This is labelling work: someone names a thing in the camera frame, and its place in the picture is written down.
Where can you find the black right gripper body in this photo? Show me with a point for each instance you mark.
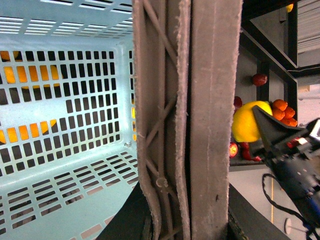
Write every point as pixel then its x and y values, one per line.
pixel 296 176

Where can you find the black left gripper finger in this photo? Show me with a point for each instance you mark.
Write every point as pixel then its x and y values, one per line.
pixel 274 134

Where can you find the yellow lemon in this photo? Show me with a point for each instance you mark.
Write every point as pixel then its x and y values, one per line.
pixel 244 126

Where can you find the brown basket handle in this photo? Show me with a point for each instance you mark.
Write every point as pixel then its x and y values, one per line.
pixel 185 62

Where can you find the light blue plastic basket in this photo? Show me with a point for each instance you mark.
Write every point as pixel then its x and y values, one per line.
pixel 68 157

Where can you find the yellow orange mango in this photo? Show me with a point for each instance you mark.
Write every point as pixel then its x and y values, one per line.
pixel 23 75

